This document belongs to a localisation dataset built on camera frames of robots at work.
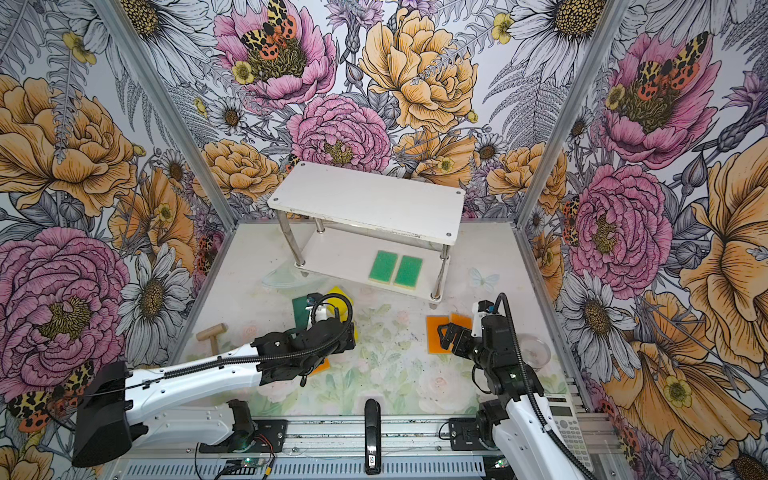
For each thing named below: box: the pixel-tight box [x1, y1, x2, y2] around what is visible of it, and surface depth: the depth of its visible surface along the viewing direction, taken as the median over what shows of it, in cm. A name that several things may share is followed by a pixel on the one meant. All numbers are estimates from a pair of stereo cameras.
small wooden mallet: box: [196, 323, 229, 356], surface depth 92 cm
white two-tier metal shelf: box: [268, 161, 466, 304], surface depth 88 cm
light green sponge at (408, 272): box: [394, 255, 423, 290], surface depth 98 cm
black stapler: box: [364, 398, 382, 475], surface depth 73 cm
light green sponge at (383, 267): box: [368, 250, 398, 285], surface depth 101 cm
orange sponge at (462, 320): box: [451, 313, 473, 330], surface depth 96 cm
